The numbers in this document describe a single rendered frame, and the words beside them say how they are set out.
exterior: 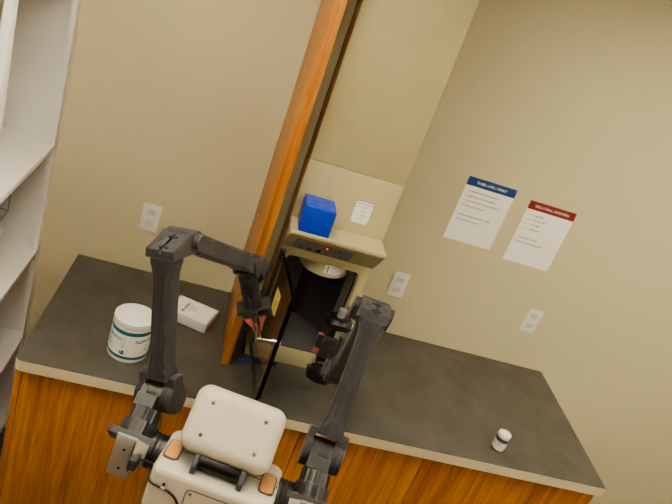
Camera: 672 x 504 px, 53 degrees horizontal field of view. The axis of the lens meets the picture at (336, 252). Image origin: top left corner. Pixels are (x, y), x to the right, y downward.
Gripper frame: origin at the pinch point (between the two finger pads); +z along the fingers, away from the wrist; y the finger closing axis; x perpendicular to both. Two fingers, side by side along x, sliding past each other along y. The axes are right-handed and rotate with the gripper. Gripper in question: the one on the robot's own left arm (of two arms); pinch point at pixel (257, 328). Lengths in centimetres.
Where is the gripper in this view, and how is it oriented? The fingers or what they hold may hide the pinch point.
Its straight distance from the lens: 214.8
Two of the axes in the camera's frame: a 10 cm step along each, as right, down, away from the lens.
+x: 1.6, 4.9, -8.5
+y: -9.8, 1.6, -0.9
